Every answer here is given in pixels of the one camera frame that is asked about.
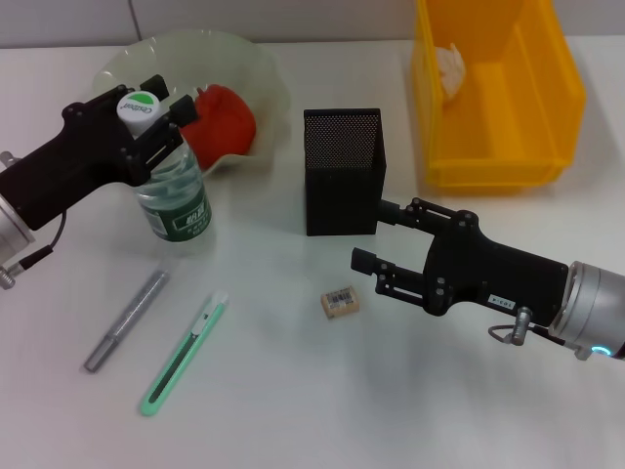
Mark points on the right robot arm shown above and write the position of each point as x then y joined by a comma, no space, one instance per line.
593,308

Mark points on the grey pen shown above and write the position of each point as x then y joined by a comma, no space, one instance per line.
122,327

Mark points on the green utility knife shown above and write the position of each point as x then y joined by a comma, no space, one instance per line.
180,356

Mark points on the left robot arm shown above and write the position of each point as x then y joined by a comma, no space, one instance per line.
12,229

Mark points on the white paper ball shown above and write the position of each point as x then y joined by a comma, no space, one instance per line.
449,68

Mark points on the black mesh pen holder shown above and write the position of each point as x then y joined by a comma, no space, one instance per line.
342,195

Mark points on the yellow plastic bin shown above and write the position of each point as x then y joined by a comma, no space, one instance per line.
512,122

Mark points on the beige eraser with barcode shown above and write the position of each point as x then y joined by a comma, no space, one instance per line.
342,303

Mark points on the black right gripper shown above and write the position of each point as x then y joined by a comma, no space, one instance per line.
488,273

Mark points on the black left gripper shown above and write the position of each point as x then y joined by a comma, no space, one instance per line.
63,161

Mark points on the pale green glass fruit plate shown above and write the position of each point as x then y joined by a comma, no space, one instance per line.
234,58

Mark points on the red-orange fruit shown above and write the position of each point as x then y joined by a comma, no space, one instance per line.
224,127

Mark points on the clear green-label water bottle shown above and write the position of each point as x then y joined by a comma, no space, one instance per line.
173,205

